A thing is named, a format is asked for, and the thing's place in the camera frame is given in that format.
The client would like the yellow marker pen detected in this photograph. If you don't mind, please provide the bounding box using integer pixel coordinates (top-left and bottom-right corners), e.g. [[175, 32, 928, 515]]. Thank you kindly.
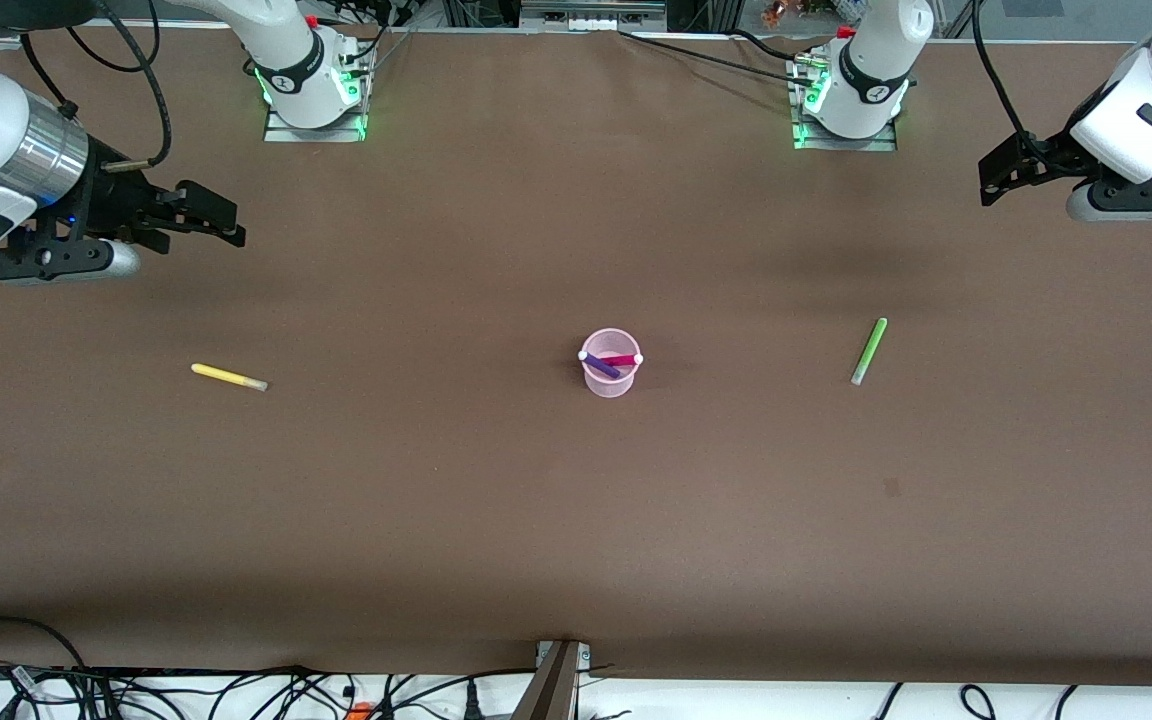
[[191, 362, 269, 393]]

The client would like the green marker pen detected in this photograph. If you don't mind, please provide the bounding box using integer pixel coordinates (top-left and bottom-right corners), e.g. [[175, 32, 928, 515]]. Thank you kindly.
[[851, 318, 889, 387]]

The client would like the pink plastic cup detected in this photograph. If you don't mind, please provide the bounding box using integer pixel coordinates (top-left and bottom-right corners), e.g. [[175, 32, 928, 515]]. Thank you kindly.
[[580, 327, 645, 399]]

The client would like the grey power strip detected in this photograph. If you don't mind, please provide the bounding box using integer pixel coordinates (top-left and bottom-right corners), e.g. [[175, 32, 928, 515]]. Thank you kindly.
[[520, 0, 669, 34]]

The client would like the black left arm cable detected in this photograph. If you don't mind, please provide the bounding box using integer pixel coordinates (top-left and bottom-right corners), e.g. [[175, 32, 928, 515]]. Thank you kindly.
[[970, 0, 1049, 153]]

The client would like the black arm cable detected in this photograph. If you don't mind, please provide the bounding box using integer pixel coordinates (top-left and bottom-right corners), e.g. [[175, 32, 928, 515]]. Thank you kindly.
[[970, 0, 1049, 153], [19, 0, 174, 173]]

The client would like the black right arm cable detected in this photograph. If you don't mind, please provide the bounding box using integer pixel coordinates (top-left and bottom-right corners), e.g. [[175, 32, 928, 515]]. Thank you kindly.
[[19, 0, 174, 173]]

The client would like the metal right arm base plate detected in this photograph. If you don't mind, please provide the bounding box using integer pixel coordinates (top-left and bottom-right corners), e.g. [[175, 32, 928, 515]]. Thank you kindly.
[[264, 55, 371, 143]]

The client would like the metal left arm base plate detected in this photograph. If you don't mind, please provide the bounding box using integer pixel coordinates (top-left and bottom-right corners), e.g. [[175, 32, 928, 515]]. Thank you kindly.
[[791, 55, 899, 153]]

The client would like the short black table cable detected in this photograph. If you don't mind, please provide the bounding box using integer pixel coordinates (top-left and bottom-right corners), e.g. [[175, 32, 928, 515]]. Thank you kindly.
[[731, 28, 805, 61]]

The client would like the long black table cable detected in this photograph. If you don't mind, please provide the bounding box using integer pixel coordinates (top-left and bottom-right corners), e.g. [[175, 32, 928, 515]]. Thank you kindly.
[[618, 30, 817, 87]]

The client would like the thick black looping cable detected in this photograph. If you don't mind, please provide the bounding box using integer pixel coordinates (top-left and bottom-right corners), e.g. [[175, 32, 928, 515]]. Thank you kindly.
[[0, 615, 89, 673]]

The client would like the tangled black cable bundle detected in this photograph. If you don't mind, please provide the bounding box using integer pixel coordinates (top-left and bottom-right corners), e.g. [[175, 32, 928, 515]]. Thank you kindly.
[[0, 660, 539, 720]]

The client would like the metal table edge bracket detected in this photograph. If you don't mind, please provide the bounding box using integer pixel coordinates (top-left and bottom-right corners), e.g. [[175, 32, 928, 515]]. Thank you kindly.
[[511, 640, 593, 720]]

